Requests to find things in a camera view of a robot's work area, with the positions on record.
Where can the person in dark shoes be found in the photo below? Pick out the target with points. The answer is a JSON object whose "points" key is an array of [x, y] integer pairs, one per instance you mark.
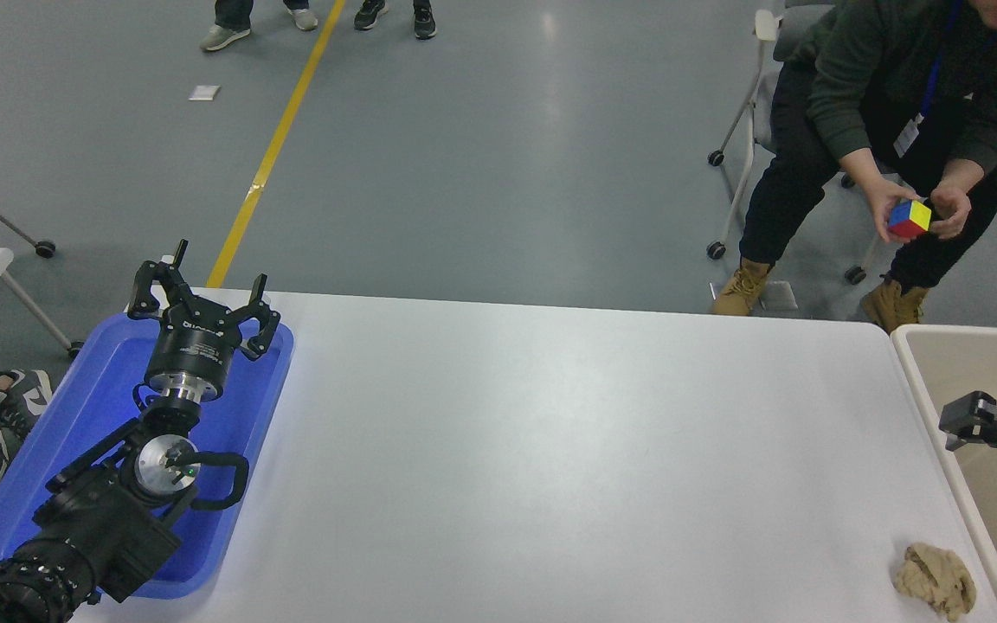
{"points": [[395, 13]]}

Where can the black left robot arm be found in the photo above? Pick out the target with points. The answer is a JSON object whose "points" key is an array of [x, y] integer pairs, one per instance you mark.
{"points": [[92, 528]]}

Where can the person in pale shoes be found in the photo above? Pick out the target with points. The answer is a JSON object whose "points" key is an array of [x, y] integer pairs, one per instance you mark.
{"points": [[226, 30]]}

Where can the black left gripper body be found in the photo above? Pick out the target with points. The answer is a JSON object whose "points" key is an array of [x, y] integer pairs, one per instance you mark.
{"points": [[196, 350]]}

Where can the person's right hand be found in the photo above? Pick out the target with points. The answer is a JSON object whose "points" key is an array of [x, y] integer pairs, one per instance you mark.
{"points": [[884, 192]]}

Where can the person's left hand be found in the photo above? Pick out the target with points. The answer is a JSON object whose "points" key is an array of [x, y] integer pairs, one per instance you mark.
{"points": [[953, 212]]}

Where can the tan paper ball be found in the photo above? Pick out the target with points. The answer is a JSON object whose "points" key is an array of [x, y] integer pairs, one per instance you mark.
{"points": [[935, 580]]}

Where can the large pale bin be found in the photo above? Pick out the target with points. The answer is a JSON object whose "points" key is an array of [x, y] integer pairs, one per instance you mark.
{"points": [[996, 519]]}

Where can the grey wheeled frame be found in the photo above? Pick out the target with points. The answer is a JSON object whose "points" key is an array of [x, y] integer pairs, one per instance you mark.
{"points": [[5, 227]]}

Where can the white id badge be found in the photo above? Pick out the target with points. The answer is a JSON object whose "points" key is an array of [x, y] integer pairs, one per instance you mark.
{"points": [[907, 138]]}

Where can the white wheeled chair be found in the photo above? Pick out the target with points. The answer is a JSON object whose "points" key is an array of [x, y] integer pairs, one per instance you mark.
{"points": [[754, 95]]}

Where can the metal floor plate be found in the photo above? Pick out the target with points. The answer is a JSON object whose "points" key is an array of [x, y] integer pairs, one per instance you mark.
{"points": [[780, 296]]}

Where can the seated person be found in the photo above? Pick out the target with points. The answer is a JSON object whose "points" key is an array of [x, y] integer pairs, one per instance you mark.
{"points": [[862, 78]]}

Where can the blue plastic tray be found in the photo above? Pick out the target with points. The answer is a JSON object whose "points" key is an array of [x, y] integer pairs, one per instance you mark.
{"points": [[83, 407]]}

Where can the colourful puzzle cube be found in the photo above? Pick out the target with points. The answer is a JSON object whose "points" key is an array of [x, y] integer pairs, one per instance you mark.
{"points": [[910, 221]]}

